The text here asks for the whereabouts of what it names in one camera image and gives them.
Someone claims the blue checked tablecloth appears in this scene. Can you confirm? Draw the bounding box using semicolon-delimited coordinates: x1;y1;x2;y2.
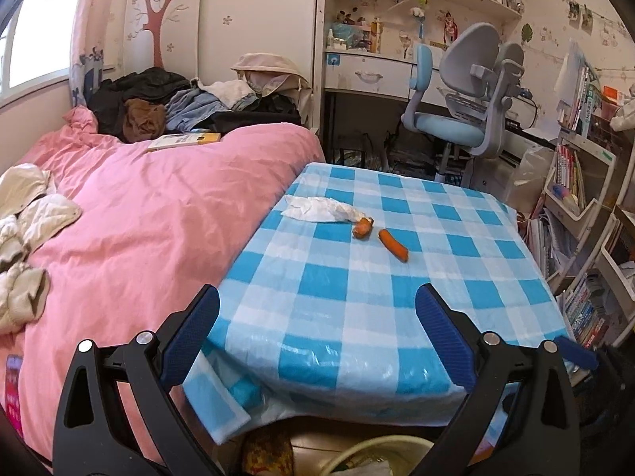
183;161;576;446

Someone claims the black clothing pile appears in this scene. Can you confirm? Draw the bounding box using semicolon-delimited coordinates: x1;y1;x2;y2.
88;68;192;140

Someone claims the yellow patterned bag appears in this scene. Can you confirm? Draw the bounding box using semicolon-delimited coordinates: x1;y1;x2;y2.
242;425;294;476

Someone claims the white garment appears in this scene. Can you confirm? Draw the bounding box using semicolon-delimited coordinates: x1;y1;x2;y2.
195;78;257;110

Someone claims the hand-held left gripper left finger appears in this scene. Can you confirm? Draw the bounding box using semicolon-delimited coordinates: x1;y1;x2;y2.
52;284;221;476

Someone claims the curtain with blue print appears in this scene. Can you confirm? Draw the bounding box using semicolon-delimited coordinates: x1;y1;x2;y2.
68;0;136;110

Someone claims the cream quilt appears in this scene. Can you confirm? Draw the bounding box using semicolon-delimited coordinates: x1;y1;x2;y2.
0;163;83;334

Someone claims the crumpled white tissue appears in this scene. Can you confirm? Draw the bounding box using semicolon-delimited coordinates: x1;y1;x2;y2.
281;195;369;224

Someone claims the pink printed packet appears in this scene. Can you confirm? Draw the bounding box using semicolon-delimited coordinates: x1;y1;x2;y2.
4;354;25;438

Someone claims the white desk with drawer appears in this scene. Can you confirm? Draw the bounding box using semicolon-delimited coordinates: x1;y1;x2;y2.
320;50;543;131

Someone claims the row of upright books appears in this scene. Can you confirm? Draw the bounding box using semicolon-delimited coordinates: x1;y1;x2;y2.
560;57;605;136

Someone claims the yellow plastic basin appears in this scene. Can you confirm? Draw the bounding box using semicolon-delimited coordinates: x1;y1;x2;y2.
326;434;438;476

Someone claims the grey and blue desk chair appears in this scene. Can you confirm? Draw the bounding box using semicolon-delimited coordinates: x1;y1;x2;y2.
401;22;527;185

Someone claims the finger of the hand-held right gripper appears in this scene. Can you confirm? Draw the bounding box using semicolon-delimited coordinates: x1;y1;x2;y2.
553;336;599;370

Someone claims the beige jacket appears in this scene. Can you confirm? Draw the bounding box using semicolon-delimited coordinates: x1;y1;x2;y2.
231;52;313;111

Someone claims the black garment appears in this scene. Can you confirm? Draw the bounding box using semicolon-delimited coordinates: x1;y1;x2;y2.
198;95;304;136

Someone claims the clear plastic bag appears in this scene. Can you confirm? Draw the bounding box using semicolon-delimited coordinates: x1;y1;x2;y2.
506;143;552;205

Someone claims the blue denim garment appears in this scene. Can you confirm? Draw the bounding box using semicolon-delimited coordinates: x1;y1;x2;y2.
165;88;260;132

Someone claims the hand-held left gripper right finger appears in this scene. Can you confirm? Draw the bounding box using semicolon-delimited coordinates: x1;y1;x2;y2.
414;282;583;476

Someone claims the window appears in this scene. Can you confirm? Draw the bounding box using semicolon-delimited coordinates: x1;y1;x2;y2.
0;0;84;96

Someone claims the pink blanket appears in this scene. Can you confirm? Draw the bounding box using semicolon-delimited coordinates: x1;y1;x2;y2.
0;106;325;463

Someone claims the long orange sausage piece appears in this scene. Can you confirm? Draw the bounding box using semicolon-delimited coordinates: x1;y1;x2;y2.
378;228;410;263

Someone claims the white rolling book rack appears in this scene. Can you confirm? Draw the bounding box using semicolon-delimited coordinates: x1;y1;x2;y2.
543;124;635;349

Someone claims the stack of books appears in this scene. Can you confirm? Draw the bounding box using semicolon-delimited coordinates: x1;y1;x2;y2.
564;273;612;349

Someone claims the brown garment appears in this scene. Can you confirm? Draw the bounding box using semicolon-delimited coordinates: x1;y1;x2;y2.
123;98;167;144

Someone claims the pink tree wall decal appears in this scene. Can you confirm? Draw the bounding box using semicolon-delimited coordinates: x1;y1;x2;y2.
126;0;188;70

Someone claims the yellow book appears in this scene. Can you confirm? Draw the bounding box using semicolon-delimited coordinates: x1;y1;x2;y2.
147;132;221;153

